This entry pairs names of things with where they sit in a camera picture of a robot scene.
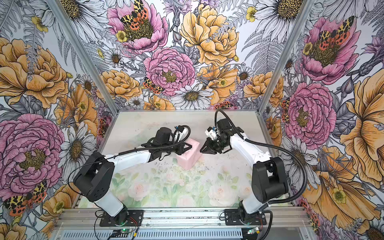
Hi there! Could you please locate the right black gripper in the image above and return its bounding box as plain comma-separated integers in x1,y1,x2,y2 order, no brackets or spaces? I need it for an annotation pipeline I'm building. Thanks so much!
199,136,230,155

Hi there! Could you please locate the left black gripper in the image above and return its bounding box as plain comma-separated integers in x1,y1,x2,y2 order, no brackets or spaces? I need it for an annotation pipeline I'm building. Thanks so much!
162,139,193,156

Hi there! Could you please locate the purple wrapping paper sheet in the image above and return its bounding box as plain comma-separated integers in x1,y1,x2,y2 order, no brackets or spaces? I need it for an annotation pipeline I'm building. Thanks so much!
177,139,203,170

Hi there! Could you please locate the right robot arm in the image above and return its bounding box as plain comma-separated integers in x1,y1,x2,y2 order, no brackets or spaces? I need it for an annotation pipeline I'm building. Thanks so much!
200,131,288,224

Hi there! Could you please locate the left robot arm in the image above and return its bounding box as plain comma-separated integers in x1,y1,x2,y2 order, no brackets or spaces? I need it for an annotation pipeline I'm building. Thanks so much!
74,142,192,226

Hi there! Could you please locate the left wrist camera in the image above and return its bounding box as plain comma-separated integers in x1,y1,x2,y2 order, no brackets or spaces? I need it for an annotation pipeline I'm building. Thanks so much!
153,126,188,146

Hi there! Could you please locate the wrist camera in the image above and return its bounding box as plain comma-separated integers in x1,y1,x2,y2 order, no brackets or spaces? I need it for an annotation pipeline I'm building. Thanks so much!
205,119,237,140
153,126,188,146

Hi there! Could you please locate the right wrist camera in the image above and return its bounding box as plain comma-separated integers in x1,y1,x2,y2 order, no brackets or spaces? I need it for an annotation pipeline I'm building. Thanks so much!
205,119,237,140

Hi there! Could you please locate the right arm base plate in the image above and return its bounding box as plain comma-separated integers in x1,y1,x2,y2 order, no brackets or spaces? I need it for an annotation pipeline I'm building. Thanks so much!
224,209,267,226

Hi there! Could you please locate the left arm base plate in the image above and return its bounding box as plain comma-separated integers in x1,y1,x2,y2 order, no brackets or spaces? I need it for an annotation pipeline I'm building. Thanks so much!
99,209,145,227

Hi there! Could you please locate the white slotted cable duct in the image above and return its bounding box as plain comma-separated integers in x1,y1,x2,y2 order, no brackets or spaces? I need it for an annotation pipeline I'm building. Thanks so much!
56,228,243,240

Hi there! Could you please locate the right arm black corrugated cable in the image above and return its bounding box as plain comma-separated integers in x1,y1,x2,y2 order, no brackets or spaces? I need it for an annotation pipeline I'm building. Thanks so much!
214,109,308,205

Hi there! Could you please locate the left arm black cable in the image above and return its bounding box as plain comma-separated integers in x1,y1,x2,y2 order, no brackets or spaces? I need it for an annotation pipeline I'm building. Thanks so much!
67,125,192,199

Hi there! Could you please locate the aluminium front rail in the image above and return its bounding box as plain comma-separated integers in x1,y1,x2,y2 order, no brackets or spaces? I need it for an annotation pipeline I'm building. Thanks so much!
54,206,311,231

